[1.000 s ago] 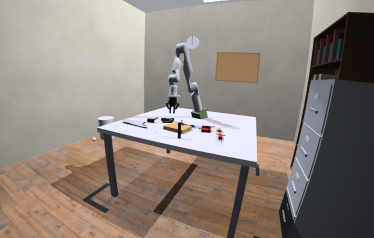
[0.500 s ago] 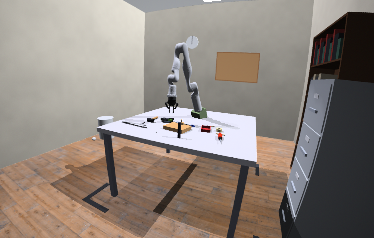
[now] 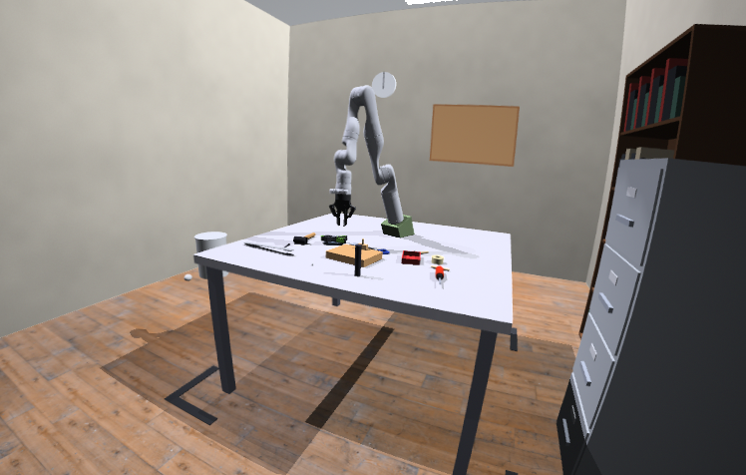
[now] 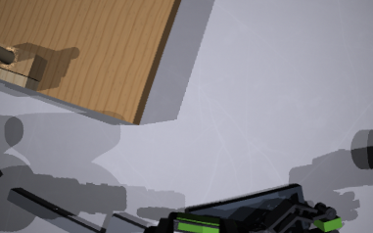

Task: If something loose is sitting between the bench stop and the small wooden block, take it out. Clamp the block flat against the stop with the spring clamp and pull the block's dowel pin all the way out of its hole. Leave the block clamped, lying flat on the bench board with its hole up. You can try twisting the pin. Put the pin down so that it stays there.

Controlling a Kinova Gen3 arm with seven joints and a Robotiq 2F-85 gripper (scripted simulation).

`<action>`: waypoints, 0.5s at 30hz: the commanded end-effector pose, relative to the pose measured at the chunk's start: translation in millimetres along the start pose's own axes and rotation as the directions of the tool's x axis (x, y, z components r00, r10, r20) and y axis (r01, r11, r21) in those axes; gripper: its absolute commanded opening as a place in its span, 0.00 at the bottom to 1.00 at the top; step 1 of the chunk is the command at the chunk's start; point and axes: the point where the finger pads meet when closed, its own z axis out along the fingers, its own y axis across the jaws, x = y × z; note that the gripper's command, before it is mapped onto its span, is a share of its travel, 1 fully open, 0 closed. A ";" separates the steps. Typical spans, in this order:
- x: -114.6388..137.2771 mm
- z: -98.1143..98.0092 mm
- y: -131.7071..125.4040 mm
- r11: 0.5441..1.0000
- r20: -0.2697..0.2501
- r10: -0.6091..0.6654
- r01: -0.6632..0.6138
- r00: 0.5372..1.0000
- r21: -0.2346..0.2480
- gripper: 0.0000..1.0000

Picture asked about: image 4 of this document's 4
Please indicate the dark blue-grey shallow tray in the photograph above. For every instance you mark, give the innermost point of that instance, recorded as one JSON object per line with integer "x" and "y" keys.
{"x": 254, "y": 208}

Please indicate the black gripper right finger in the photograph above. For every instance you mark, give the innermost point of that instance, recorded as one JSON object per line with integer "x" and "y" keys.
{"x": 228, "y": 226}

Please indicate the brown wooden bench board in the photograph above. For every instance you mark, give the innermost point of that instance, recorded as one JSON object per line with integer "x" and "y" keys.
{"x": 103, "y": 55}

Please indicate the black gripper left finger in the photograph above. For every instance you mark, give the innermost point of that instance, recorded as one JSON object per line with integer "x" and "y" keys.
{"x": 166, "y": 225}

